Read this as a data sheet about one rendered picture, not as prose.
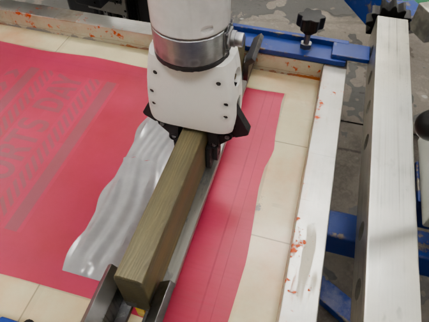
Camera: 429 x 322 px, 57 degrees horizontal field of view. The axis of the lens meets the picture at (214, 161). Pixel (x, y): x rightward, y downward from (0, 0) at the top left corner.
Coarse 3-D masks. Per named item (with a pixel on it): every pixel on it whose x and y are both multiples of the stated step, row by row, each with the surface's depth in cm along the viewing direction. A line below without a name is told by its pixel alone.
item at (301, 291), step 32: (0, 0) 79; (64, 32) 77; (96, 32) 74; (128, 32) 72; (256, 64) 70; (288, 64) 68; (320, 64) 66; (320, 96) 61; (320, 128) 57; (320, 160) 53; (320, 192) 50; (320, 224) 47; (288, 256) 47; (320, 256) 44; (288, 288) 42; (320, 288) 42; (288, 320) 40
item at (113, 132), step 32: (0, 64) 72; (32, 64) 72; (64, 64) 72; (96, 64) 72; (128, 96) 66; (256, 96) 66; (96, 128) 61; (128, 128) 61; (256, 128) 61; (224, 160) 57; (256, 160) 57
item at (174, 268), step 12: (216, 168) 52; (204, 180) 50; (204, 192) 49; (192, 204) 48; (192, 216) 47; (192, 228) 46; (180, 240) 45; (180, 252) 44; (180, 264) 43; (168, 276) 42
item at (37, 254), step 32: (96, 160) 57; (64, 192) 54; (96, 192) 54; (224, 192) 54; (256, 192) 54; (32, 224) 51; (64, 224) 51; (224, 224) 51; (0, 256) 48; (32, 256) 48; (64, 256) 48; (192, 256) 48; (224, 256) 48; (64, 288) 45; (192, 288) 45; (224, 288) 45; (192, 320) 43; (224, 320) 43
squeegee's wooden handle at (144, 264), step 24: (240, 48) 58; (192, 144) 45; (168, 168) 43; (192, 168) 44; (168, 192) 41; (192, 192) 47; (144, 216) 39; (168, 216) 40; (144, 240) 38; (168, 240) 40; (120, 264) 36; (144, 264) 36; (168, 264) 43; (120, 288) 37; (144, 288) 36
